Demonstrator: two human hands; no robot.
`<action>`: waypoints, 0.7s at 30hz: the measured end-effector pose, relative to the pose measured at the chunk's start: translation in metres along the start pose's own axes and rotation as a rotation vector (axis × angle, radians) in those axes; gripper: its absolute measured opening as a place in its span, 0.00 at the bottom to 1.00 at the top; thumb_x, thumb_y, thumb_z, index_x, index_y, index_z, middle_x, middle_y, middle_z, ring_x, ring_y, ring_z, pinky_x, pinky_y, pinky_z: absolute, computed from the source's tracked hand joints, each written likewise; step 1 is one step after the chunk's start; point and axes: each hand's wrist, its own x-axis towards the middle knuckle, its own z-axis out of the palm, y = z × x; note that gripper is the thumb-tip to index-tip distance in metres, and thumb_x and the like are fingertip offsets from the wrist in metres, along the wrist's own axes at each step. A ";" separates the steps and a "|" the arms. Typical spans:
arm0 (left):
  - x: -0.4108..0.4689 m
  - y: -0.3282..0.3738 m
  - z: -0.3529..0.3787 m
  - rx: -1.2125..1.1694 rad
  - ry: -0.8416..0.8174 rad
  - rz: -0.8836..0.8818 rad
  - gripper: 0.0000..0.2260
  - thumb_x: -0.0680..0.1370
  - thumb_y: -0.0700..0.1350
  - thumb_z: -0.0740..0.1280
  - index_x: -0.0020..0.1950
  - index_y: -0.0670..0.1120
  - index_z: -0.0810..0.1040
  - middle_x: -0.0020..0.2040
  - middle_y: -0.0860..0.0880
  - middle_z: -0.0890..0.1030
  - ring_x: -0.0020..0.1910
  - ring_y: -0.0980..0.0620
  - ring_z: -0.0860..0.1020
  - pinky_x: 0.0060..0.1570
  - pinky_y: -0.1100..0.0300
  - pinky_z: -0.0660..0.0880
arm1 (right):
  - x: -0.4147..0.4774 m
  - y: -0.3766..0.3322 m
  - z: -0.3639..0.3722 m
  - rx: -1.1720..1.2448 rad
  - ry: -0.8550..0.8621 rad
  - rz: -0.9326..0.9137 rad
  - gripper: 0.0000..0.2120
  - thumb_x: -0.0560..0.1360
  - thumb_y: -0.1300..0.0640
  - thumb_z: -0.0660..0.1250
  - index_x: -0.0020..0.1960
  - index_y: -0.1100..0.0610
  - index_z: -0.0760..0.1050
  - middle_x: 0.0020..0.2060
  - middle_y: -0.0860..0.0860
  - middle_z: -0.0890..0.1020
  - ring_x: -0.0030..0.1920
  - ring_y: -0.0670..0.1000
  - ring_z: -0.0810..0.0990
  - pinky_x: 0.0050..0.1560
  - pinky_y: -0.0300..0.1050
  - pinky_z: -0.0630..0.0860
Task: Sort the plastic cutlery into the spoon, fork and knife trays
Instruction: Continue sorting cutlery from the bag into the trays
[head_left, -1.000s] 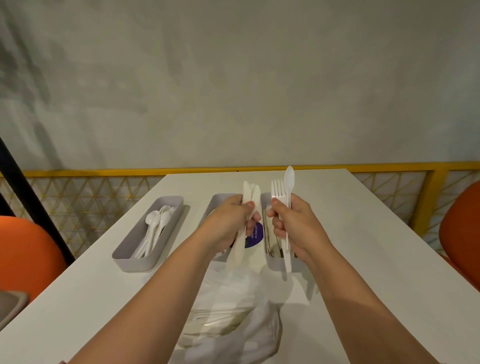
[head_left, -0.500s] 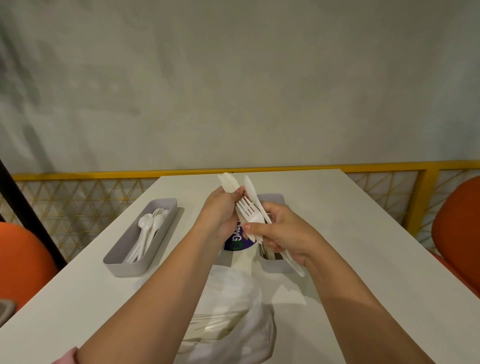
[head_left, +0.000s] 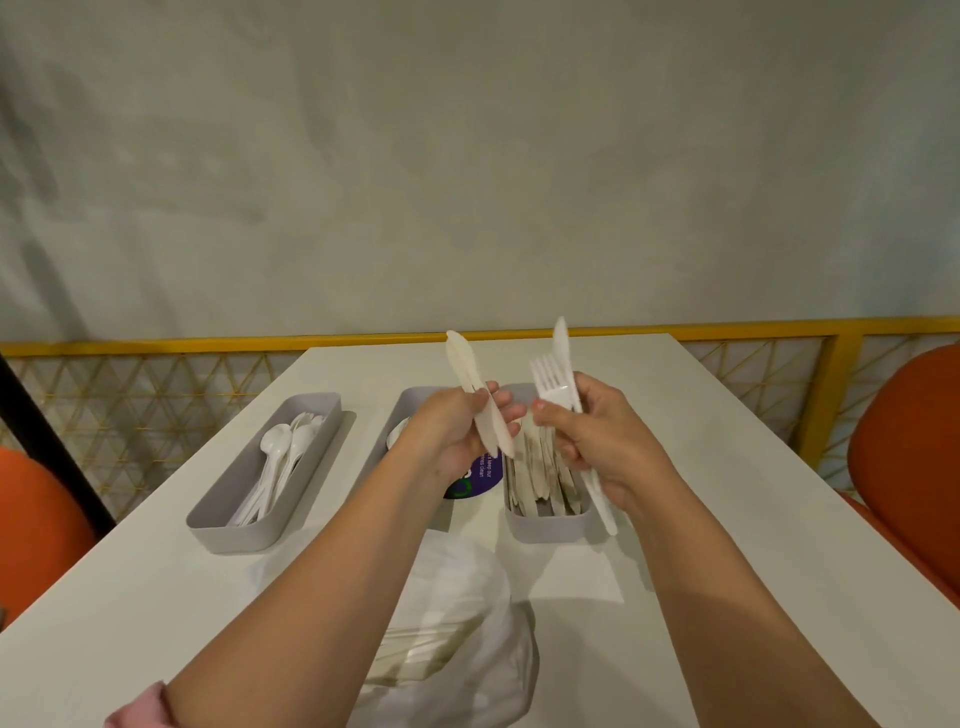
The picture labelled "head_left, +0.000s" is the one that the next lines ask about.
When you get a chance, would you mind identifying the beige plastic knife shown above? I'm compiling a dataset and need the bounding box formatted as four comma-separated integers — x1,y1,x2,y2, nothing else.
445,330,519,459

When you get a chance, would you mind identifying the person's right hand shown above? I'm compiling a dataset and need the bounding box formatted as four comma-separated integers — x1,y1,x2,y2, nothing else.
531,371,678,519

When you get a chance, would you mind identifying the pile of beige knives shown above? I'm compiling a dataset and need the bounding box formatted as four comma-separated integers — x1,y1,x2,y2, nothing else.
506,420,595,520

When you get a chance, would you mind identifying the black post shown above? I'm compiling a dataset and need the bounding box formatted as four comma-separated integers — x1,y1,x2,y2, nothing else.
0,352,118,535

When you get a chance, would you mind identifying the grey cutlery tray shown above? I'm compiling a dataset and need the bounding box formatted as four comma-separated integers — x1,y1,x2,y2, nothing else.
351,385,460,502

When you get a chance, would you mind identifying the round purple sticker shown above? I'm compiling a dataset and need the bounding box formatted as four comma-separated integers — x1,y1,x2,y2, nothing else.
442,448,504,501

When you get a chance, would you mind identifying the grey tray with knives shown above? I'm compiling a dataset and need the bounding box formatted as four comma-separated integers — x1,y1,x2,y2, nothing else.
497,381,603,546

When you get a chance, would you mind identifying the person's left hand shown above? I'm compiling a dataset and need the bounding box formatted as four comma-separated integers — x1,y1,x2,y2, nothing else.
390,381,528,487

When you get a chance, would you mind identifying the grey tray with spoons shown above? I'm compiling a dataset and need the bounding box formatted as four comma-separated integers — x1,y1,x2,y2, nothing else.
185,392,345,557

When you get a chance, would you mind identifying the person's right forearm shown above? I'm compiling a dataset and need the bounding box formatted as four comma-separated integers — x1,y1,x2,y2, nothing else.
619,480,882,728

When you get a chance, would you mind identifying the pink sleeve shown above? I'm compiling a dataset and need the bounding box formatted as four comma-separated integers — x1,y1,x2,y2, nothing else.
103,680,183,728

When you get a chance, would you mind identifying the white plastic fork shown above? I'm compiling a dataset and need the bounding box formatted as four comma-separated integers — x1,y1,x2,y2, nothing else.
528,352,584,415

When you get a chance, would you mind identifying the clear plastic bag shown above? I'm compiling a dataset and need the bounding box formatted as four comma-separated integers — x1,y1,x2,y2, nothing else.
351,531,543,728

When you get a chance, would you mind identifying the white plastic knife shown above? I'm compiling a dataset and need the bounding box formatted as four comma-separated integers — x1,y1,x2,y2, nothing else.
552,315,621,538

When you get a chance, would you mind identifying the pile of white plastic spoons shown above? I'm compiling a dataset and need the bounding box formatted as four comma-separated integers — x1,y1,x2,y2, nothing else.
227,411,327,528

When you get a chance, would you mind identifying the orange chair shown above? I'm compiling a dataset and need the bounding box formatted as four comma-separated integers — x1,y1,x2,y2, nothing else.
0,446,100,631
836,343,960,610

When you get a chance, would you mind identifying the beige cutlery bundle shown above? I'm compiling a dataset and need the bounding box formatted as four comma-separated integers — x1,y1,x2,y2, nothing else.
367,611,485,690

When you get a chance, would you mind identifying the yellow metal mesh fence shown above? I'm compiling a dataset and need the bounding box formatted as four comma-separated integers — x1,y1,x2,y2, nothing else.
0,315,960,526

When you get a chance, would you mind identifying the person's left forearm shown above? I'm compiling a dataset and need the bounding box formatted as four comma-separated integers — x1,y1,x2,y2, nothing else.
163,457,468,728

